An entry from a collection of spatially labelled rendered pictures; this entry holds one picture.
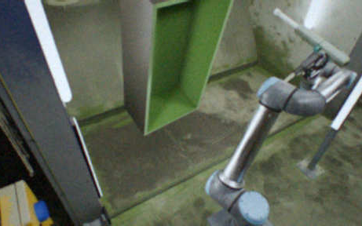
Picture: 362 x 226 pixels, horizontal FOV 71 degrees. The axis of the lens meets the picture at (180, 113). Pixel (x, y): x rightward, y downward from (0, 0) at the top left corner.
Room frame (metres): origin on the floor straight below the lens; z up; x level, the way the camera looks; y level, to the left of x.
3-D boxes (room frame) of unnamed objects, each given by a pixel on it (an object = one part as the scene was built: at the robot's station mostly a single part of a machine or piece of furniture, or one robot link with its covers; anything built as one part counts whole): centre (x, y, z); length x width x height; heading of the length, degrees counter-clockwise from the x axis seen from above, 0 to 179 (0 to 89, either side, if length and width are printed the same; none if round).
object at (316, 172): (1.52, -1.31, 0.01); 0.20 x 0.20 x 0.01; 33
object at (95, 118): (2.57, 0.04, 0.11); 2.70 x 0.02 x 0.13; 123
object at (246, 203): (0.63, -0.38, 0.83); 0.17 x 0.15 x 0.18; 46
